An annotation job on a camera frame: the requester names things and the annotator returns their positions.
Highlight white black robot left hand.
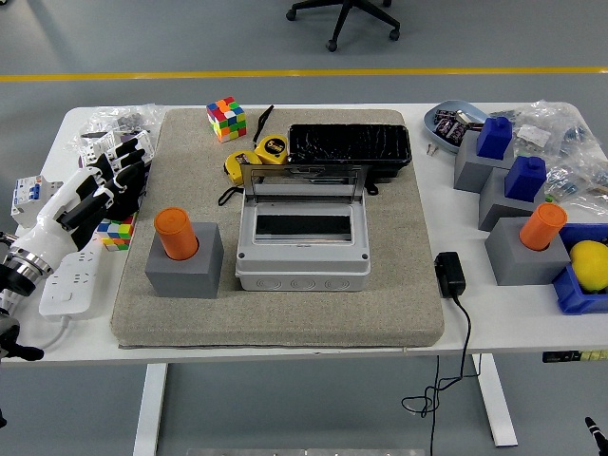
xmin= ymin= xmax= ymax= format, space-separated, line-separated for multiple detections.
xmin=8 ymin=138 xmax=153 ymax=275

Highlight orange cylinder battery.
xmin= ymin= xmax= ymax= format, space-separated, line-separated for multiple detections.
xmin=153 ymin=207 xmax=200 ymax=261
xmin=519 ymin=202 xmax=569 ymax=252

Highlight grey plastic junction box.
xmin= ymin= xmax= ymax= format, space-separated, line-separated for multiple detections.
xmin=235 ymin=183 xmax=371 ymax=293

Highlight black power adapter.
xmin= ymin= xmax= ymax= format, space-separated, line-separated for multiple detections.
xmin=434 ymin=251 xmax=467 ymax=299

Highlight clear bags of small parts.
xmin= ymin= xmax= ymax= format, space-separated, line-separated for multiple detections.
xmin=489 ymin=99 xmax=598 ymax=158
xmin=543 ymin=154 xmax=608 ymax=210

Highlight black table control panel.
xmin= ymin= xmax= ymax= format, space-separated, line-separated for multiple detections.
xmin=542 ymin=350 xmax=608 ymax=365

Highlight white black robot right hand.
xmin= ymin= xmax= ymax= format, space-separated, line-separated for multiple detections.
xmin=583 ymin=416 xmax=608 ymax=450

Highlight smoky transparent box lid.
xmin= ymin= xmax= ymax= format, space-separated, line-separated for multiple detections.
xmin=239 ymin=163 xmax=370 ymax=206

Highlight black plastic tray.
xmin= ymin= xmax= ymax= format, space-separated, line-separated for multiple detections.
xmin=287 ymin=123 xmax=413 ymax=196

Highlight colourful puzzle cube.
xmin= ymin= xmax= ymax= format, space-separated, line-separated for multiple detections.
xmin=205 ymin=96 xmax=247 ymax=143
xmin=96 ymin=213 xmax=138 ymax=252

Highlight pale blue dish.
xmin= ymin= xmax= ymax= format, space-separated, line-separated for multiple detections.
xmin=423 ymin=99 xmax=490 ymax=154

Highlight clear plastic bag with parts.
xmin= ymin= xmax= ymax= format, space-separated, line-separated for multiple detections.
xmin=66 ymin=104 xmax=165 ymax=158

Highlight white wall socket module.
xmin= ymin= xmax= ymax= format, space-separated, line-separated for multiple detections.
xmin=116 ymin=130 xmax=156 ymax=162
xmin=78 ymin=131 xmax=118 ymax=167

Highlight white circuit breaker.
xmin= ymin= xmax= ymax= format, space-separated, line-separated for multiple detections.
xmin=9 ymin=174 xmax=66 ymax=228

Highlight black office chair base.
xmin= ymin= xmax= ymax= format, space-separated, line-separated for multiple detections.
xmin=285 ymin=0 xmax=402 ymax=52

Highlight black adapter cord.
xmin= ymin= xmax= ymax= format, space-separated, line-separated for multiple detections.
xmin=401 ymin=294 xmax=484 ymax=456

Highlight grey holder block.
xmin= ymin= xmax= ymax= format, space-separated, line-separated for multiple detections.
xmin=478 ymin=166 xmax=547 ymax=233
xmin=484 ymin=217 xmax=571 ymax=287
xmin=453 ymin=130 xmax=517 ymax=194

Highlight yellow tape measure 5m label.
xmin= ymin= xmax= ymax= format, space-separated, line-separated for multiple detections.
xmin=254 ymin=134 xmax=290 ymax=165

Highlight grey block with round hole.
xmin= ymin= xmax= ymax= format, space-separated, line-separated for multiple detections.
xmin=144 ymin=221 xmax=225 ymax=300

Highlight white power strip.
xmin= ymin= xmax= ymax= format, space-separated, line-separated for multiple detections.
xmin=38 ymin=237 xmax=104 ymax=320

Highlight white table leg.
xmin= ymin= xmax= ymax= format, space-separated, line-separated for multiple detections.
xmin=132 ymin=363 xmax=168 ymax=456
xmin=471 ymin=353 xmax=519 ymax=447

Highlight blue plastic block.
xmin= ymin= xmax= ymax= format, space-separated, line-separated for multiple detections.
xmin=503 ymin=155 xmax=547 ymax=200
xmin=476 ymin=116 xmax=514 ymax=160

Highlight yellow tape measure black strap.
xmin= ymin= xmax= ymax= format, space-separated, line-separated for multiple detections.
xmin=218 ymin=150 xmax=265 ymax=207

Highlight grey-brown fabric mat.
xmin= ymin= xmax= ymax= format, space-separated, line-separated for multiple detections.
xmin=109 ymin=107 xmax=446 ymax=351

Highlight yellow lemon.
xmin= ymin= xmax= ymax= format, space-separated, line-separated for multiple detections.
xmin=568 ymin=239 xmax=608 ymax=294

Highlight blue storage bin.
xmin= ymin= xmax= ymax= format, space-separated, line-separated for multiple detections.
xmin=552 ymin=222 xmax=608 ymax=315

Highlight thin black strap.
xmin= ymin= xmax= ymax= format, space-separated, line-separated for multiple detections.
xmin=253 ymin=104 xmax=276 ymax=144

